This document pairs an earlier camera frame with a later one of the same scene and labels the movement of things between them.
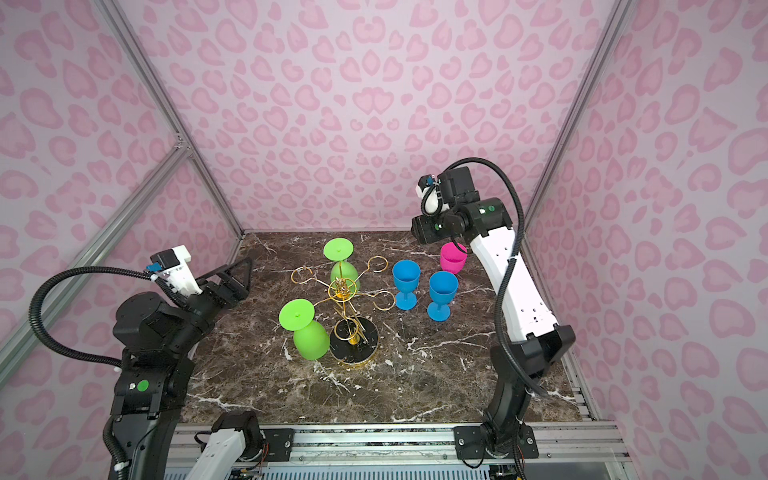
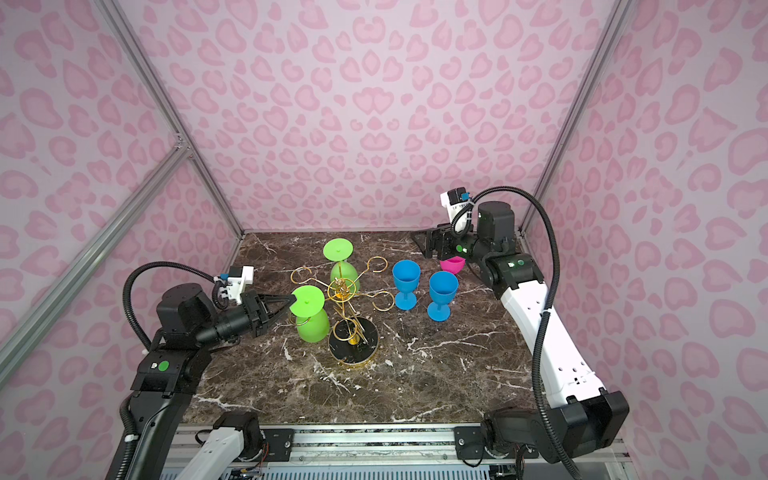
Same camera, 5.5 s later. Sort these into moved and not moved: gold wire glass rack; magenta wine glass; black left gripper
Moved: black left gripper
Not moved: magenta wine glass; gold wire glass rack
